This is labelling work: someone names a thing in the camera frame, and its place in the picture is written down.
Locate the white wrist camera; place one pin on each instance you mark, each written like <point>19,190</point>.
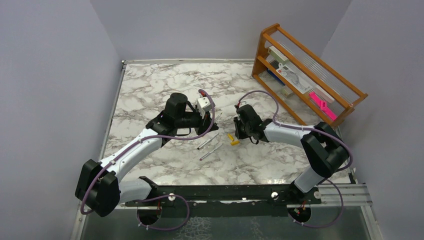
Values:
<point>203,105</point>
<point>239,104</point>

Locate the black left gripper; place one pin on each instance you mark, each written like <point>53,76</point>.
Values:
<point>204,124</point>

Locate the white device on shelf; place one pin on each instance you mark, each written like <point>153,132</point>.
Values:
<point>294,78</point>

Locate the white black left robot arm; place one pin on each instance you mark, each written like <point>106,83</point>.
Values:
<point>99,185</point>

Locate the aluminium frame rail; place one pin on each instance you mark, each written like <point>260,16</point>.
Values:
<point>353,195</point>

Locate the pink tool on shelf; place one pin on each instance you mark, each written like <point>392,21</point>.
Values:
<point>323,105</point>

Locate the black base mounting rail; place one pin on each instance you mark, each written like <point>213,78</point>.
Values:
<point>215,201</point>

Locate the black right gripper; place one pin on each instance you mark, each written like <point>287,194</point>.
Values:
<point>240,135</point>

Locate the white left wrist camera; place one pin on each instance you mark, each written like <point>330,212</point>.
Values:
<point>203,105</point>

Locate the wooden shelf rack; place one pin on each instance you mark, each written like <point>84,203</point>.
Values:
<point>341,95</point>

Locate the white green box on shelf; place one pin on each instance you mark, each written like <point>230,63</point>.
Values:
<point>277,55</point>

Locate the yellow pen cap upper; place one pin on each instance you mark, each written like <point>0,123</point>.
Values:
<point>230,137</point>

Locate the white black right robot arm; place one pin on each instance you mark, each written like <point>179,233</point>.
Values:
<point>324,150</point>

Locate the silver pen middle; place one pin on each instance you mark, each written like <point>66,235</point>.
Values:
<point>207,141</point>

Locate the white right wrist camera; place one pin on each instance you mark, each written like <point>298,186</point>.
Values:
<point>239,104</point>

